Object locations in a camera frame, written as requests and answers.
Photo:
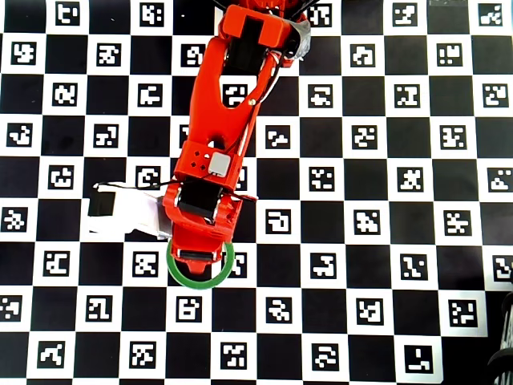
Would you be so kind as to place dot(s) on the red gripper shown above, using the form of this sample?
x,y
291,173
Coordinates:
x,y
195,255

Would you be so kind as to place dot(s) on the red robot arm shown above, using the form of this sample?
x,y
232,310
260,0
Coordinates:
x,y
212,112

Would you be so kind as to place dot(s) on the grey square sticker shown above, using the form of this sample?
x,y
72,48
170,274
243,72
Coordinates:
x,y
220,164

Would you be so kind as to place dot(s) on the black white marker mat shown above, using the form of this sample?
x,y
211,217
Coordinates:
x,y
360,192

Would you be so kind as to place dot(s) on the grey tape wad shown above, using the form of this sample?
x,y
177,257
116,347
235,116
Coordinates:
x,y
304,38

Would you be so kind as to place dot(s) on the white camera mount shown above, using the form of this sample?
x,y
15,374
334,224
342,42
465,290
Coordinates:
x,y
136,216

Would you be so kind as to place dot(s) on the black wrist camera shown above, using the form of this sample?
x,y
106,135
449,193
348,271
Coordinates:
x,y
102,202

